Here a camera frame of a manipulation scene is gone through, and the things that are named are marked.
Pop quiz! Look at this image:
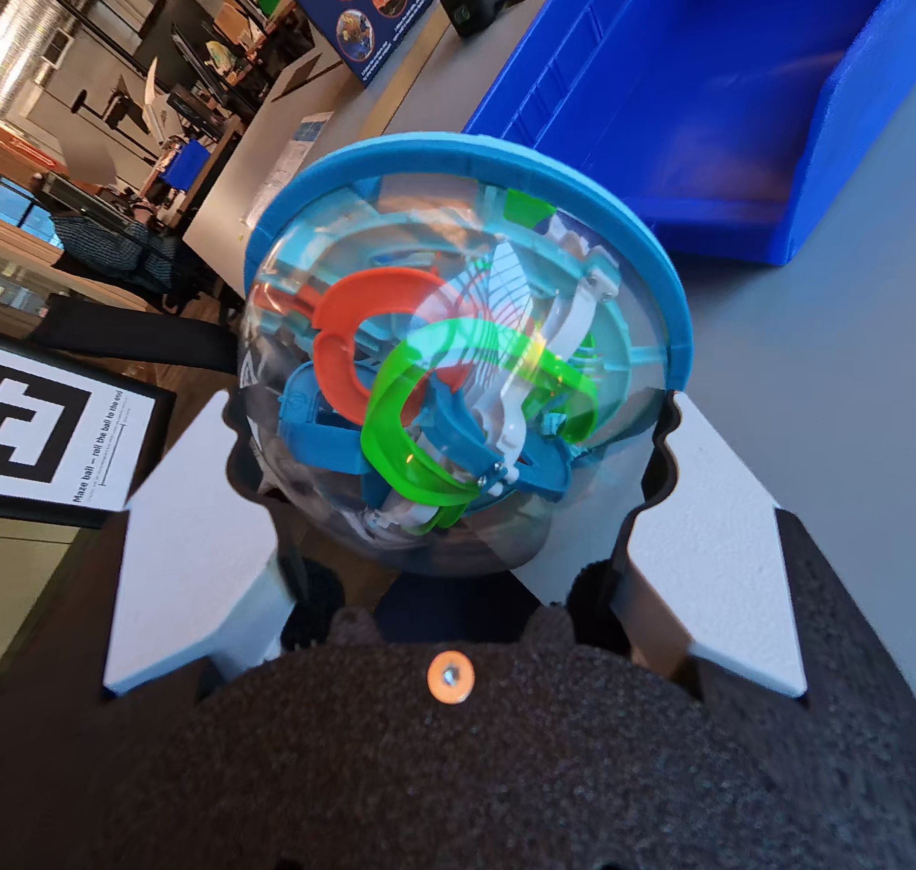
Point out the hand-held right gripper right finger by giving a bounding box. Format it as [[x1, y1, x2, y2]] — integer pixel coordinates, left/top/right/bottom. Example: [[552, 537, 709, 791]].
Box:
[[610, 391, 810, 699]]

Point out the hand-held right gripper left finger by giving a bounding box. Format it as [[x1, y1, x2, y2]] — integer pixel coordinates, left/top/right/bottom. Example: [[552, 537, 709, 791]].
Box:
[[104, 391, 299, 695]]

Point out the clear plastic maze ball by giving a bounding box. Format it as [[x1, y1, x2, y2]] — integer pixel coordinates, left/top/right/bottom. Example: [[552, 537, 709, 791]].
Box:
[[236, 132, 694, 579]]

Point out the black framed task sign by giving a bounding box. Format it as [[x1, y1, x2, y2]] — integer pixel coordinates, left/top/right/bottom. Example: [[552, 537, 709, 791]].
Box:
[[0, 341, 177, 529]]

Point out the printed paper sheet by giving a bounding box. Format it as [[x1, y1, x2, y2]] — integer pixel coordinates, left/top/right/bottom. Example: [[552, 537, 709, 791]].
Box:
[[243, 112, 336, 228]]

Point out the blue plastic bin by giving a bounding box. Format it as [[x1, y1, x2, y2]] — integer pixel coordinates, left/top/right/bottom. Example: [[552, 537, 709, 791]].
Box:
[[464, 0, 916, 267]]

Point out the dark blue printed box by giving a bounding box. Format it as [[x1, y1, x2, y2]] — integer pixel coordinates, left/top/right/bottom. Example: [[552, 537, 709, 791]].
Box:
[[292, 0, 437, 90]]

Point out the silver metal duct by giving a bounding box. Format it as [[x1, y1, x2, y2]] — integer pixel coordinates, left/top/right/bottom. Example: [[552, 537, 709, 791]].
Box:
[[0, 0, 88, 121]]

